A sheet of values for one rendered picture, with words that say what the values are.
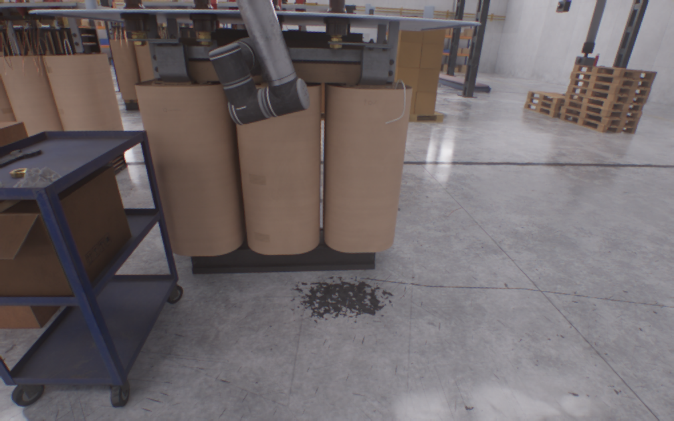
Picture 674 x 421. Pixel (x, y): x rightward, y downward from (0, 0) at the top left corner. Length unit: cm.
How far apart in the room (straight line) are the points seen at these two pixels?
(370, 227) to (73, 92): 293
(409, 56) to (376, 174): 479
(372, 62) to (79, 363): 172
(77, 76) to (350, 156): 276
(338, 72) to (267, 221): 81
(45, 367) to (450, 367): 164
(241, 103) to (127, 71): 652
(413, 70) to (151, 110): 523
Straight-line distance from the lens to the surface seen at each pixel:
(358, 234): 182
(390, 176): 172
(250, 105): 123
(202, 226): 185
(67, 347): 180
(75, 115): 384
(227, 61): 122
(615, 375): 202
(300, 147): 162
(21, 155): 160
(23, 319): 219
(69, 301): 132
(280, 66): 116
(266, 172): 165
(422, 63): 644
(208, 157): 169
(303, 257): 204
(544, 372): 184
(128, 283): 203
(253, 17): 115
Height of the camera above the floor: 125
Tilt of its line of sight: 27 degrees down
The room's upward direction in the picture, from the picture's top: 2 degrees clockwise
